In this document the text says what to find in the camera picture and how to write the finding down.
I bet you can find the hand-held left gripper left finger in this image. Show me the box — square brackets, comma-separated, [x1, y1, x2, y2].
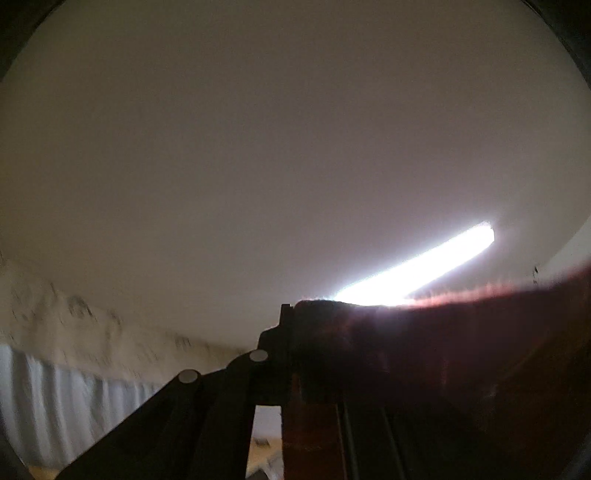
[58, 303, 297, 480]

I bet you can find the white curtain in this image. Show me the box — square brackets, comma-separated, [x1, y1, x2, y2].
[0, 344, 162, 469]

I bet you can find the ceiling tube light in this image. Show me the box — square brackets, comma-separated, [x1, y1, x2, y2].
[335, 222, 496, 306]

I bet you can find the red plaid garment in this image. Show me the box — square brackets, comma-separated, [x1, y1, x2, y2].
[283, 265, 591, 480]

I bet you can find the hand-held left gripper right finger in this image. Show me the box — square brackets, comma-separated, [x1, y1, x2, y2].
[337, 400, 407, 480]

